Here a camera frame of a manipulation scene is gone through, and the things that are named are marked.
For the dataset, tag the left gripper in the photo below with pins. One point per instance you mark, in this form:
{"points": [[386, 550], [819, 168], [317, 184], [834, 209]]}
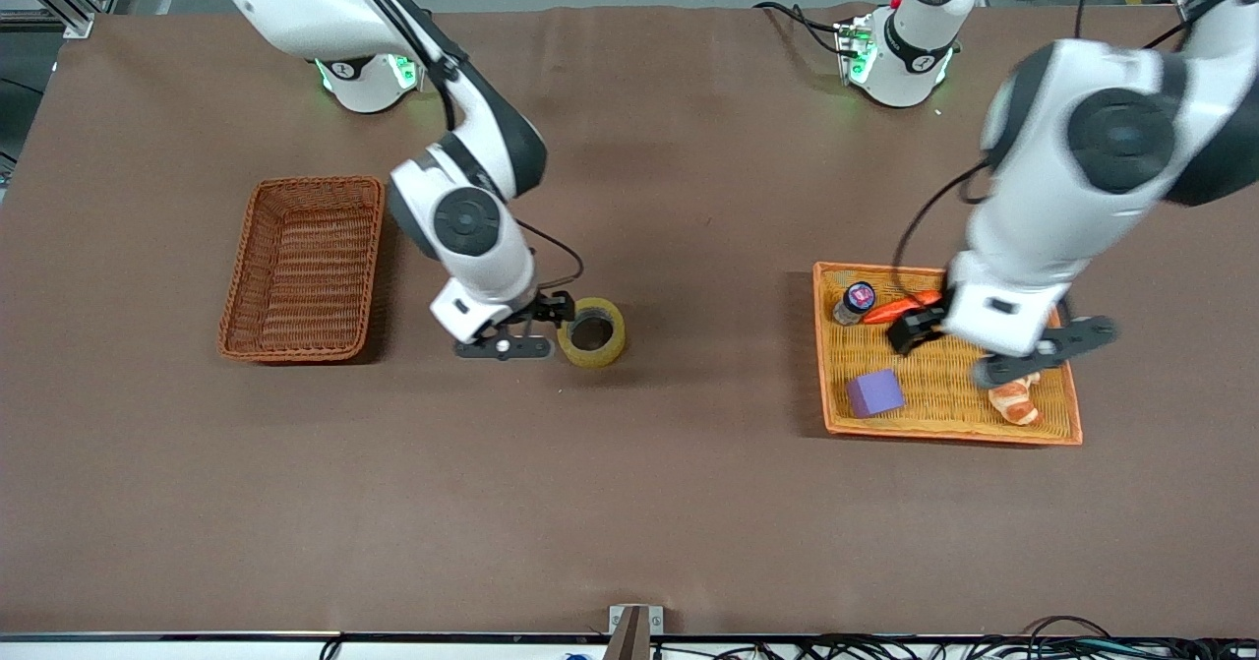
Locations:
{"points": [[916, 327]]}

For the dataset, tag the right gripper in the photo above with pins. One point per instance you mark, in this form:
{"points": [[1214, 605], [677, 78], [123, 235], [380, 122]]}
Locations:
{"points": [[544, 307]]}

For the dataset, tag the yellowish clear tape roll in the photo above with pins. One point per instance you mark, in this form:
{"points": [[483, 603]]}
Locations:
{"points": [[590, 357]]}

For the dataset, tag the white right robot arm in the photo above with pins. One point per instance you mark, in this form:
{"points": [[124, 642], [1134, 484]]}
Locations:
{"points": [[472, 222]]}

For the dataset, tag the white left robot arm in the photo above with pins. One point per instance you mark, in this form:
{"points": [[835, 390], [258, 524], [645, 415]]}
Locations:
{"points": [[1043, 208]]}

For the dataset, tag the brown wicker basket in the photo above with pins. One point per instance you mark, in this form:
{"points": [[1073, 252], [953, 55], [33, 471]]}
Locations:
{"points": [[305, 276]]}

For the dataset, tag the toy croissant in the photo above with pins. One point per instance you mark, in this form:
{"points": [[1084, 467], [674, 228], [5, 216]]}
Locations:
{"points": [[1018, 406]]}

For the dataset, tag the orange wicker tray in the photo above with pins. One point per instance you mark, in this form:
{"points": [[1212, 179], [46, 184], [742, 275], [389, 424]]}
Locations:
{"points": [[934, 414]]}

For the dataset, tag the orange toy carrot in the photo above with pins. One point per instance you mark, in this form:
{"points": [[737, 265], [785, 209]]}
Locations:
{"points": [[890, 312]]}

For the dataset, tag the purple cube block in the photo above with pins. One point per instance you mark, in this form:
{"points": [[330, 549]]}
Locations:
{"points": [[873, 394]]}

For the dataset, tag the brown table cover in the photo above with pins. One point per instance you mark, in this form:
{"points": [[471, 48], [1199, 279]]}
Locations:
{"points": [[689, 463]]}

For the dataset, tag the grey base connector plate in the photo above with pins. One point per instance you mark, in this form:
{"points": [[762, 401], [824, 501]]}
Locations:
{"points": [[403, 70], [856, 50]]}

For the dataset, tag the metal table edge bracket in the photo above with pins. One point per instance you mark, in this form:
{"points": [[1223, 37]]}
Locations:
{"points": [[634, 630]]}

